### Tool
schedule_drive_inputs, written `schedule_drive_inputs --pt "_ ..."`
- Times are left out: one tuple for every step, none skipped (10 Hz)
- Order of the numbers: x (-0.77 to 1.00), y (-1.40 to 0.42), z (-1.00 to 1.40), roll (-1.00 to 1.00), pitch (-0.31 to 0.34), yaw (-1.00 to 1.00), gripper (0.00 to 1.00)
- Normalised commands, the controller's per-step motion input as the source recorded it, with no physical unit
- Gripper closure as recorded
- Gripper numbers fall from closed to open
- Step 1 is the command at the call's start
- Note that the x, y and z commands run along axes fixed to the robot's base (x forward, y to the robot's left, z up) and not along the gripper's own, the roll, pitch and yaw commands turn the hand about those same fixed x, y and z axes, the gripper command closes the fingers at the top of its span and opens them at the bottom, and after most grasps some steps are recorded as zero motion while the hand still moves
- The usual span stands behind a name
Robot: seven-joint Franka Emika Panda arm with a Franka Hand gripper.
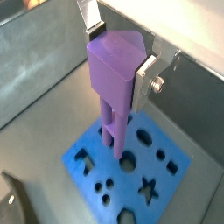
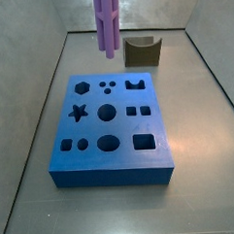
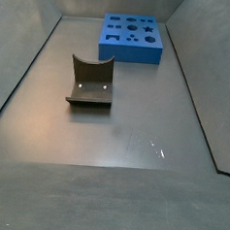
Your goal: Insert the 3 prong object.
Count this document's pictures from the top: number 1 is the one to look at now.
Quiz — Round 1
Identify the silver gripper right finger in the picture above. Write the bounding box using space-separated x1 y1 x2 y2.
132 36 179 113

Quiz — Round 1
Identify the purple three prong block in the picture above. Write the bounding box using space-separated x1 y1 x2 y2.
87 31 146 159

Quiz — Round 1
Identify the blue shape sorter board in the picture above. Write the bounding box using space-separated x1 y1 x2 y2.
62 112 191 224

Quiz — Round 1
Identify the dark grey corner bracket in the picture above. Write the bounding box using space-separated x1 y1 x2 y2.
0 171 39 224

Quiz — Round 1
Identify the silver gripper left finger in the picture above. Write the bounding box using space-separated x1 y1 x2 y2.
76 0 106 42

